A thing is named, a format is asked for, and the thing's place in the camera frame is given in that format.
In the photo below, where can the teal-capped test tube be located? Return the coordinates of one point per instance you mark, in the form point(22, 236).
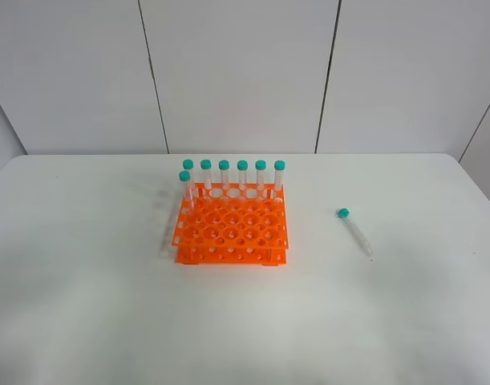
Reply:
point(344, 215)

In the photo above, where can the orange test tube rack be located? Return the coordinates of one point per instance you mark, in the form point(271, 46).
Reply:
point(232, 226)

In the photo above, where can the back row tube far left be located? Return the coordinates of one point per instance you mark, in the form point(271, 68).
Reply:
point(188, 166)

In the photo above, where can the second row tube left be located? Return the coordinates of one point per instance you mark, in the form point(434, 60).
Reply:
point(187, 192)

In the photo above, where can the back row tube far right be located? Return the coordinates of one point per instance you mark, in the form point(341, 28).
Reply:
point(279, 167)

